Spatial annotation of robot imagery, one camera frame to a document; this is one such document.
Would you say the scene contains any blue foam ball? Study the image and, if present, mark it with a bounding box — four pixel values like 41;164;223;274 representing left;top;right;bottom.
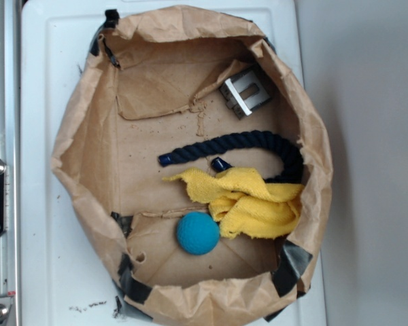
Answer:
176;212;220;255

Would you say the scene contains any brown paper bag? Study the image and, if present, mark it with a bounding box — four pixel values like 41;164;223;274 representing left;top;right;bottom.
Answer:
52;5;333;325

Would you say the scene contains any yellow terry cloth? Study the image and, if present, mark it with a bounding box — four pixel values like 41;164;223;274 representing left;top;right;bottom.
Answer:
163;167;304;239

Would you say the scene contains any white plastic tray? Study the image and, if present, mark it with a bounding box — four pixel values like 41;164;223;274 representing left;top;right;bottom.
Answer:
19;1;327;325

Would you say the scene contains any metal bracket block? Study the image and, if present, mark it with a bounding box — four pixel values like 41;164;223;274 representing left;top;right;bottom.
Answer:
220;66;272;120

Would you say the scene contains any dark blue rope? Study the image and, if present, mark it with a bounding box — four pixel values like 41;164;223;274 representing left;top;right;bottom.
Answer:
158;130;305;185

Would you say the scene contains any aluminium frame rail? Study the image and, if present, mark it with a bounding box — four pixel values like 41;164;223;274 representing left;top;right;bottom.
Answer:
0;1;22;325

